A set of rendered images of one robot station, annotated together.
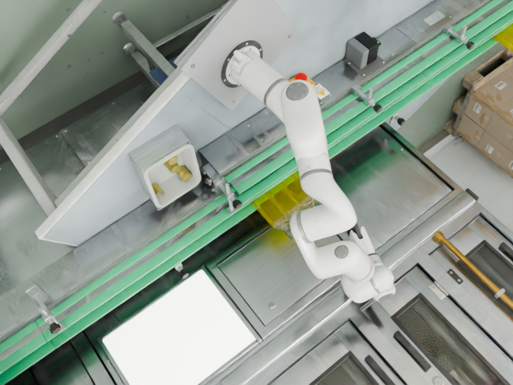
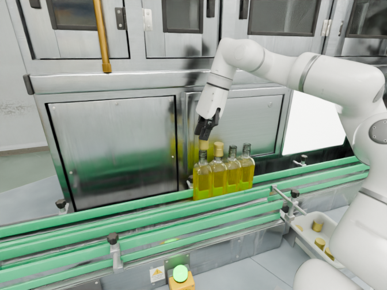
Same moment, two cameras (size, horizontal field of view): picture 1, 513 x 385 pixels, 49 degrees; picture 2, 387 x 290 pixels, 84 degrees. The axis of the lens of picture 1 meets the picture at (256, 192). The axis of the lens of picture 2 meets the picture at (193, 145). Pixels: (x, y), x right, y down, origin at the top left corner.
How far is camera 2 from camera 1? 1.46 m
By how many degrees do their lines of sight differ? 33
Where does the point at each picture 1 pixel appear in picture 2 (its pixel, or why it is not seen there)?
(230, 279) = (274, 138)
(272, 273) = (253, 127)
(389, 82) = (67, 265)
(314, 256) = (378, 109)
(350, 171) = (136, 174)
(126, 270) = (340, 178)
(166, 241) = (314, 185)
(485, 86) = not seen: outside the picture
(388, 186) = (113, 143)
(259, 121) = (226, 258)
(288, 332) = not seen: hidden behind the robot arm
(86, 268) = (355, 189)
